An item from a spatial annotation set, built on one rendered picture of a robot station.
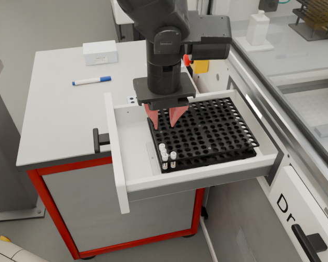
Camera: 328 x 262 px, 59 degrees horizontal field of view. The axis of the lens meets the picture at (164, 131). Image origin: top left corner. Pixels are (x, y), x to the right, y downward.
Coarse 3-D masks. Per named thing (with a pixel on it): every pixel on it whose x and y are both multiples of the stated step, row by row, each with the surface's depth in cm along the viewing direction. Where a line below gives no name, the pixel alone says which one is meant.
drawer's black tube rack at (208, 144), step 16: (160, 112) 72; (192, 112) 72; (208, 112) 72; (224, 112) 72; (160, 128) 68; (176, 128) 68; (192, 128) 68; (208, 128) 68; (224, 128) 68; (240, 128) 68; (176, 144) 64; (192, 144) 68; (208, 144) 64; (224, 144) 64; (240, 144) 64; (256, 144) 65; (176, 160) 61; (192, 160) 64; (208, 160) 64; (224, 160) 65
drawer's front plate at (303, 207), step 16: (288, 176) 55; (272, 192) 62; (288, 192) 55; (304, 192) 52; (288, 208) 56; (304, 208) 51; (320, 208) 49; (288, 224) 57; (304, 224) 52; (320, 224) 48; (304, 256) 54; (320, 256) 49
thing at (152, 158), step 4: (148, 144) 71; (148, 148) 70; (152, 148) 70; (148, 152) 69; (152, 152) 69; (148, 156) 69; (152, 156) 68; (152, 160) 67; (152, 164) 67; (156, 164) 67; (152, 168) 66; (156, 168) 66; (156, 172) 65
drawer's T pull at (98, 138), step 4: (96, 128) 66; (96, 132) 65; (96, 136) 64; (100, 136) 64; (104, 136) 64; (108, 136) 64; (96, 140) 63; (100, 140) 63; (104, 140) 63; (108, 140) 63; (96, 144) 62; (100, 144) 63; (104, 144) 63; (108, 144) 64; (96, 148) 61; (96, 152) 61
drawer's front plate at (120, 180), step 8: (104, 96) 72; (112, 104) 70; (112, 112) 67; (112, 120) 65; (112, 128) 63; (112, 136) 62; (112, 144) 60; (112, 152) 58; (112, 160) 57; (120, 160) 57; (120, 168) 56; (120, 176) 54; (120, 184) 53; (120, 192) 55; (120, 200) 57; (120, 208) 59; (128, 208) 59
